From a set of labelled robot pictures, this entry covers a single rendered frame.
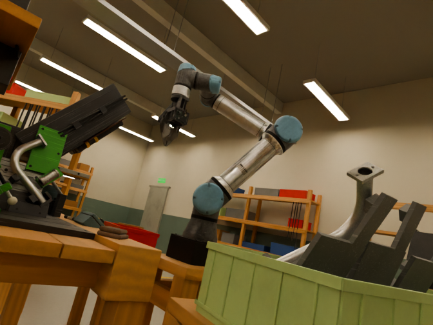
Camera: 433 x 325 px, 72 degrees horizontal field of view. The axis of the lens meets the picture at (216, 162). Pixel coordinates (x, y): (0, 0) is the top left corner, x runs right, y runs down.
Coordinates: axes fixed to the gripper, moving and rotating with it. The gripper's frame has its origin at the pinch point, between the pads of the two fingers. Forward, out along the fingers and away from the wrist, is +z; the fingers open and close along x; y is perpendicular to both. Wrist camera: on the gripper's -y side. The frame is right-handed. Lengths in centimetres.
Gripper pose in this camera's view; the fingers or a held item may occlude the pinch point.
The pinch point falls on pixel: (165, 143)
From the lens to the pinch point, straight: 124.1
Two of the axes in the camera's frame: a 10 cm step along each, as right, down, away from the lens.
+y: 6.5, -0.4, -7.6
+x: 7.3, 3.1, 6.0
